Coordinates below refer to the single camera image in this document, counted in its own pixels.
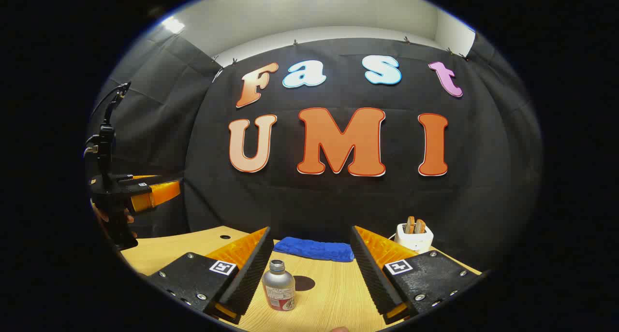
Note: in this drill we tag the white toaster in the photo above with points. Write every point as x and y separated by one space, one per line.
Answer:
413 242

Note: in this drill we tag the dark round coaster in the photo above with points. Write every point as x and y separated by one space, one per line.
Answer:
305 283

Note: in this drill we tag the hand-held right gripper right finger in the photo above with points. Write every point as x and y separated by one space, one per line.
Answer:
375 279

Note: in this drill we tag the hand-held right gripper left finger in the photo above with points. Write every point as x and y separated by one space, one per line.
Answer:
251 274

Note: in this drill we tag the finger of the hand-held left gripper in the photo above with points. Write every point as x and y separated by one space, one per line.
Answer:
133 180
140 189

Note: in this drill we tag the toast slice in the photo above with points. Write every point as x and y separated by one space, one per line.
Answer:
410 224
420 226

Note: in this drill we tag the silver water bottle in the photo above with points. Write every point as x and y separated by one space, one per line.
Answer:
279 288

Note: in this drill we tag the blue towel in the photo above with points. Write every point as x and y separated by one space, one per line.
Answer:
314 250

